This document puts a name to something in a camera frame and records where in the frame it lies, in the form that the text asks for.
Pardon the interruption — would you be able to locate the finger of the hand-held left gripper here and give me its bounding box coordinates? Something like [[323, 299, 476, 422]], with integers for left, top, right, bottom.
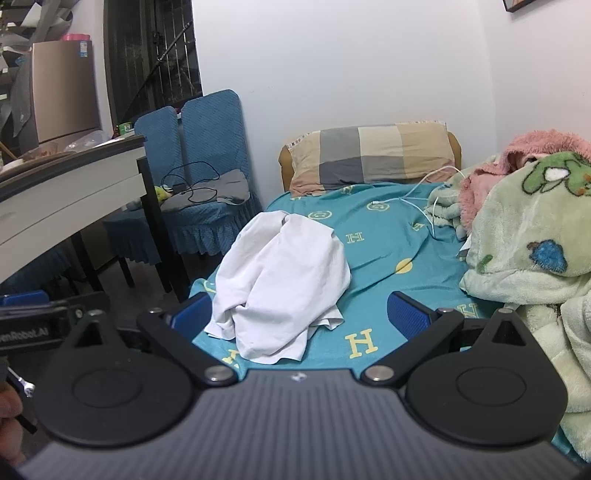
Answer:
[[0, 290, 112, 325]]

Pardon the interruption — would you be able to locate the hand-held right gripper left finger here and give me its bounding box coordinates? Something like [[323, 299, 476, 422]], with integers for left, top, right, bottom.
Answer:
[[62, 292, 238, 388]]

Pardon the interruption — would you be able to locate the gold refrigerator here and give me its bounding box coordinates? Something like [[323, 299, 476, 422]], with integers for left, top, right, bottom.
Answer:
[[30, 39, 102, 148]]

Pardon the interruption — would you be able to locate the small metal wrench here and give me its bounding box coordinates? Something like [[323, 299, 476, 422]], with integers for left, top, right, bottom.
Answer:
[[8, 373, 36, 398]]

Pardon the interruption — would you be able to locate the dark barred window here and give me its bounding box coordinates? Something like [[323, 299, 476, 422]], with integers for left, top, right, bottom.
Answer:
[[102, 0, 204, 127]]

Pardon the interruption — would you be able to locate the grey cloth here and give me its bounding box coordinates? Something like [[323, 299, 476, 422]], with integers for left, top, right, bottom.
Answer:
[[159, 168, 252, 214]]

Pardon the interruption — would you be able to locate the green plush blanket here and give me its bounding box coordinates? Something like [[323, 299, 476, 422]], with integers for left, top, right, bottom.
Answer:
[[425, 150, 591, 462]]

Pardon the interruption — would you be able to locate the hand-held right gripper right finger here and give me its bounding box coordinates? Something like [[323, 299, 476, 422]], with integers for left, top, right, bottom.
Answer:
[[360, 291, 537, 387]]

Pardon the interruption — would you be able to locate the checked pillow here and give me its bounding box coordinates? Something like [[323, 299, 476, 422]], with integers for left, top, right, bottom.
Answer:
[[286, 121, 458, 198]]

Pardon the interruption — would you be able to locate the white charging cable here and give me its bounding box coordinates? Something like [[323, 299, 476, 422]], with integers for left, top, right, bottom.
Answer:
[[373, 165, 467, 241]]

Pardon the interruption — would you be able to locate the teal printed bed sheet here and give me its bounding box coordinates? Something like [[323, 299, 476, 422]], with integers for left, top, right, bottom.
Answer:
[[187, 182, 583, 462]]

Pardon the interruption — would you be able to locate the framed wall picture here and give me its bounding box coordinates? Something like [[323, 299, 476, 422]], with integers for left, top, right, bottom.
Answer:
[[503, 0, 546, 14]]

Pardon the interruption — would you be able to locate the clear plastic bag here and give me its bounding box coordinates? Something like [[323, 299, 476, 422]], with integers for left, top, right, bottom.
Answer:
[[65, 130, 109, 153]]

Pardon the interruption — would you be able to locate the pink plush blanket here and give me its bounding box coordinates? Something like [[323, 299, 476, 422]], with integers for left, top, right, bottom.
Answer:
[[459, 129, 591, 232]]

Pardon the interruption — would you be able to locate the person's left hand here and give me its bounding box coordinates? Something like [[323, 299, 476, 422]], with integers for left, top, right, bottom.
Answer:
[[0, 391, 25, 468]]

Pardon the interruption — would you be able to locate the pale grey t-shirt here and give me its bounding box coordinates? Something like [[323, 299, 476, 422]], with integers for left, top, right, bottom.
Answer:
[[203, 210, 352, 364]]

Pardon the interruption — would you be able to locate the brown cushion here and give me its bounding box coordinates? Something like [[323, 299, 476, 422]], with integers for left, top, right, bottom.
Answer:
[[278, 131, 463, 192]]

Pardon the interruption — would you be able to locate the black cable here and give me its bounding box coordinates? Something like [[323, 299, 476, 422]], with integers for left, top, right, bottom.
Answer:
[[161, 161, 222, 204]]

